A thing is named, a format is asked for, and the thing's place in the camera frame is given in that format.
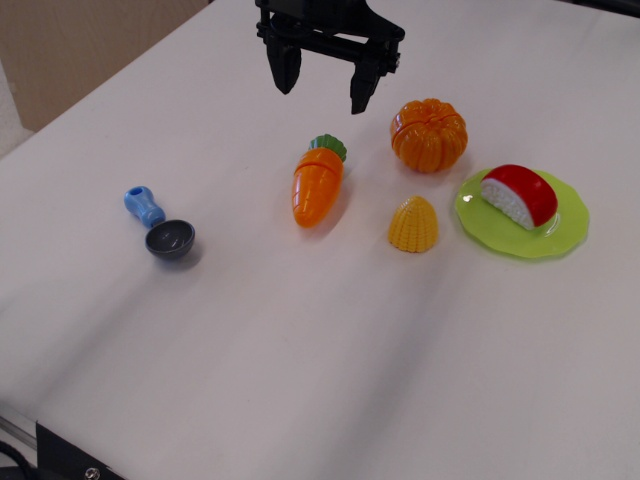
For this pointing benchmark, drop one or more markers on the red white toy sushi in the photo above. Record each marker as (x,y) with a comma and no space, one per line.
(521,194)

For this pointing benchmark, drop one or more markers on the blue grey toy scoop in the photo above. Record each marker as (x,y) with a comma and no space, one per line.
(165,239)

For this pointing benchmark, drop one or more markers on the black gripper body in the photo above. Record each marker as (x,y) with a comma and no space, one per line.
(338,29)

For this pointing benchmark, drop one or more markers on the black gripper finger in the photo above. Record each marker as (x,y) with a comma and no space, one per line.
(369,68)
(285,62)

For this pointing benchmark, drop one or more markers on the yellow toy corn piece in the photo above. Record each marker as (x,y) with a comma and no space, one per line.
(414,226)

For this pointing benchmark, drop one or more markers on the black corner bracket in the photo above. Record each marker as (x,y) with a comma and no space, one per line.
(57,458)

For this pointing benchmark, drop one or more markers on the orange toy carrot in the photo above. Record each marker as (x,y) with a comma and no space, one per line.
(317,180)

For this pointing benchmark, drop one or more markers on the orange toy pumpkin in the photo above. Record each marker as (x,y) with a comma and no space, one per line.
(428,136)

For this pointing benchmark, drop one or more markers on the green plastic plate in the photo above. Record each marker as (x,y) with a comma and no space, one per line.
(495,231)

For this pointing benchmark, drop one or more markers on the aluminium frame rail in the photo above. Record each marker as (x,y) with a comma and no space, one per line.
(19,427)

